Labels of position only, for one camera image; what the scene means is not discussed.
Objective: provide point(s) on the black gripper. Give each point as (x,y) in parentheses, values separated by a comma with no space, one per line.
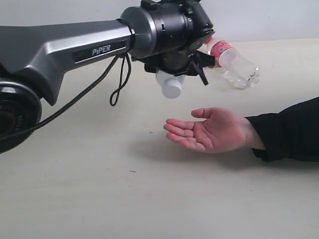
(183,60)

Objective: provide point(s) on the green white label bottle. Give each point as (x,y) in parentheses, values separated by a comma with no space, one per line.
(171,85)

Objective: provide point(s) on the red label clear cola bottle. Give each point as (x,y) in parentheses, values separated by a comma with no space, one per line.
(234,67)

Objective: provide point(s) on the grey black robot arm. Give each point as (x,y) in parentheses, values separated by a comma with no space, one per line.
(165,35)

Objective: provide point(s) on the black sleeved forearm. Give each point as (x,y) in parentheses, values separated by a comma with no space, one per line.
(292,133)

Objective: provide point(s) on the person's open bare hand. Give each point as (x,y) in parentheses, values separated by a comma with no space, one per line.
(220,130)

